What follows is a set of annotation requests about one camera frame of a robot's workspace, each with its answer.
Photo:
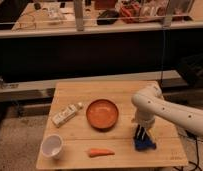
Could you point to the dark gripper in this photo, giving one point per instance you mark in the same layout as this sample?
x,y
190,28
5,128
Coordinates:
x,y
141,135

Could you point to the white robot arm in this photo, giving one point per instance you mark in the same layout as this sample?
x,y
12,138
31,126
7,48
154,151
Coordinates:
x,y
149,104

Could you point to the wooden table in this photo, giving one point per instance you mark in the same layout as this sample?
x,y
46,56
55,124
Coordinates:
x,y
78,136

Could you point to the orange carrot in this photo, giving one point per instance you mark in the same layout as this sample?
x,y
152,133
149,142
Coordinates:
x,y
95,152

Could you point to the orange round plate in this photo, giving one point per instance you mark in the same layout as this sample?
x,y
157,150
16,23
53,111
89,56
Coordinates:
x,y
102,114

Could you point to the white cup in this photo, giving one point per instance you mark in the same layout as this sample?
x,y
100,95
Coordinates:
x,y
52,146

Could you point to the red object on bench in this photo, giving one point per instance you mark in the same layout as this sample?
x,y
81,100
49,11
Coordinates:
x,y
129,13

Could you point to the black bag on bench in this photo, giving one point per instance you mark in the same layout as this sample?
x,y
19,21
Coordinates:
x,y
107,17

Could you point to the background workbench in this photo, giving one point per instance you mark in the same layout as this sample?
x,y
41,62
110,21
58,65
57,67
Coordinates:
x,y
37,18

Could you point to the metal post right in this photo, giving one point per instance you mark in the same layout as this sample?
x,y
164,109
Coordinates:
x,y
169,13

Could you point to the metal post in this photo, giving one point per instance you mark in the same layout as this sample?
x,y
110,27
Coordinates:
x,y
169,13
78,10

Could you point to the metal post left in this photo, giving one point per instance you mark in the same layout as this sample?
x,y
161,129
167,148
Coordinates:
x,y
78,10

